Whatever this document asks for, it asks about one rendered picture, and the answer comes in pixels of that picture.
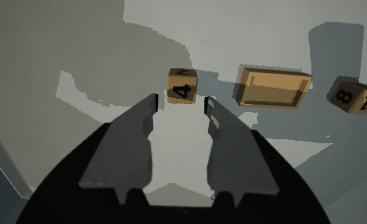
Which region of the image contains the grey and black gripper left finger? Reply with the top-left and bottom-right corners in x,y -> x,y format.
15,93 -> 158,224

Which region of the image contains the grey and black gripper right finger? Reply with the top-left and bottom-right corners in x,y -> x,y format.
204,96 -> 331,224

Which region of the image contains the tan rectangular tray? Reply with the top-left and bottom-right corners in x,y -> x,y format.
236,68 -> 314,110

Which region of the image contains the tan wooden cube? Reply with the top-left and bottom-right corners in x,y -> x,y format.
329,81 -> 367,114
167,68 -> 198,104

